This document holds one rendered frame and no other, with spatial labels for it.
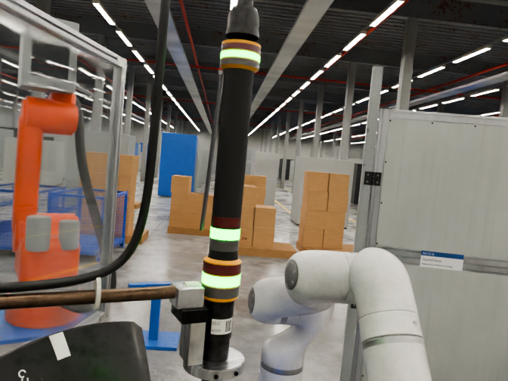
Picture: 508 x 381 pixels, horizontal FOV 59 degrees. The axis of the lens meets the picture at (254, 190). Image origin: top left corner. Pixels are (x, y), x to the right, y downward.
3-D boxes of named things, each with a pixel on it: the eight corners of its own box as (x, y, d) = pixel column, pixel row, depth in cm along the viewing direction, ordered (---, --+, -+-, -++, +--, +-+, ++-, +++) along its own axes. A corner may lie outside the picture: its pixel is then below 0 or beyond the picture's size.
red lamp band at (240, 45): (230, 46, 47) (231, 39, 47) (215, 53, 51) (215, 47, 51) (267, 54, 49) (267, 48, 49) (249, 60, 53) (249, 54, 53)
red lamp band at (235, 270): (211, 277, 48) (212, 265, 48) (196, 267, 52) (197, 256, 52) (247, 275, 50) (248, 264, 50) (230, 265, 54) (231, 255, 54)
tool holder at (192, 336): (177, 388, 46) (184, 295, 46) (158, 359, 53) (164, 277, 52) (254, 376, 51) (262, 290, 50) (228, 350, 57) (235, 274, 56)
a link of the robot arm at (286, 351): (256, 354, 130) (264, 274, 129) (317, 356, 133) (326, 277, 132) (264, 375, 118) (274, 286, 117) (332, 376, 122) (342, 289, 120)
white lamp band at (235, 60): (230, 61, 47) (230, 54, 47) (213, 67, 51) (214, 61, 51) (266, 69, 49) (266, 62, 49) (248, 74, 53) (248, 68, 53)
